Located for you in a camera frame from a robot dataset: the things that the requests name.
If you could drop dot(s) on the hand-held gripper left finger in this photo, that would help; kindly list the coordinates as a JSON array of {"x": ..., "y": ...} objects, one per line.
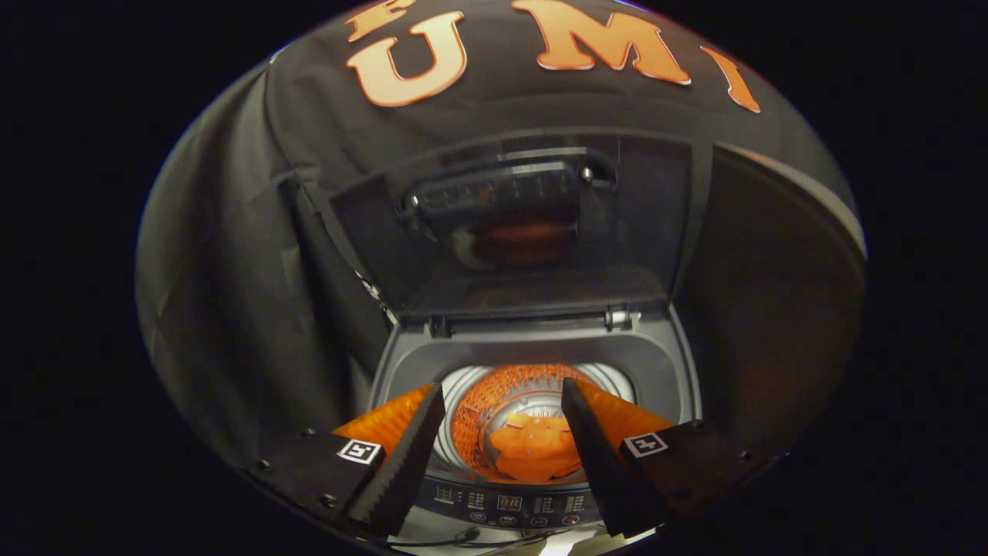
[{"x": 405, "y": 471}]

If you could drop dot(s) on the grey washing machine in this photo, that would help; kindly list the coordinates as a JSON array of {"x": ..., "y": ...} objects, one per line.
[{"x": 540, "y": 347}]

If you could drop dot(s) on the black backdrop cloth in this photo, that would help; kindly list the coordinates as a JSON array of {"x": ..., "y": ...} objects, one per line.
[{"x": 231, "y": 270}]

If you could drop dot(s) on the yellow polo shirt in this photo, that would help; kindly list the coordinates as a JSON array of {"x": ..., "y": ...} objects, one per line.
[{"x": 532, "y": 452}]

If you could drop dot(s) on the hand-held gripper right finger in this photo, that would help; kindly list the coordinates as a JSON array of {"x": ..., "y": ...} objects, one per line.
[{"x": 598, "y": 463}]

